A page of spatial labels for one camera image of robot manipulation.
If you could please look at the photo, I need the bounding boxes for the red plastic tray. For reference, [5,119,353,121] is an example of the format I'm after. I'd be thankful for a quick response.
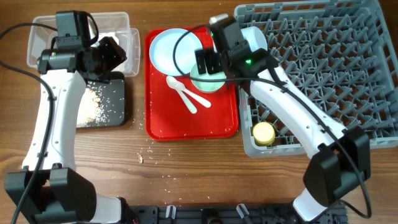
[144,29,239,141]

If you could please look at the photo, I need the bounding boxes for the food scrap on table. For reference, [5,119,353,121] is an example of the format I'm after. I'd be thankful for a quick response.
[138,154,144,164]

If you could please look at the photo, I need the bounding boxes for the white plastic spoon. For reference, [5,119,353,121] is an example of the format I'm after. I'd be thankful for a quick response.
[177,90,197,114]

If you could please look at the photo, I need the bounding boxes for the clear plastic waste bin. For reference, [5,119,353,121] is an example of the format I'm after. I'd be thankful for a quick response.
[26,12,141,77]

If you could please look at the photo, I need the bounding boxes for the grey dishwasher rack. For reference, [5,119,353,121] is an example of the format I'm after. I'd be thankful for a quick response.
[234,0,397,149]

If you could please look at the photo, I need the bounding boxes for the yellow plastic cup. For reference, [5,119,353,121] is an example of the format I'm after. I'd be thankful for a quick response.
[252,122,275,146]

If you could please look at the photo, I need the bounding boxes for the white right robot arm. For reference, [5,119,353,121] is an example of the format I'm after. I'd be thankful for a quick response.
[205,14,372,222]

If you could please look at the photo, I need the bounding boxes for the white plastic fork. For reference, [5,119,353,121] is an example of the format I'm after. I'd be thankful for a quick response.
[166,76,211,108]

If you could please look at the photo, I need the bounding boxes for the light blue small bowl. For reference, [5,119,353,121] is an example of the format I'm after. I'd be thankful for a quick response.
[241,26,268,52]

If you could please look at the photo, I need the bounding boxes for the rice and food scraps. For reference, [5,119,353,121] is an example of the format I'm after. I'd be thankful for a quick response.
[76,82,107,128]

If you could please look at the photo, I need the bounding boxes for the light blue plate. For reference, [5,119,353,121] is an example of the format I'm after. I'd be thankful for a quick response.
[149,28,203,77]

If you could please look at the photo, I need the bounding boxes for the mint green bowl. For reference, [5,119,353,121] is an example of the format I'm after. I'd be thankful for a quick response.
[190,64,226,93]

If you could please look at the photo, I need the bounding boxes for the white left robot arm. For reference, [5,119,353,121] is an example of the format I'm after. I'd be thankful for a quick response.
[5,11,137,223]

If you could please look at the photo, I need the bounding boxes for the black waste tray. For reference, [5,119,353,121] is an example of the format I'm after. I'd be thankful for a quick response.
[81,72,126,129]

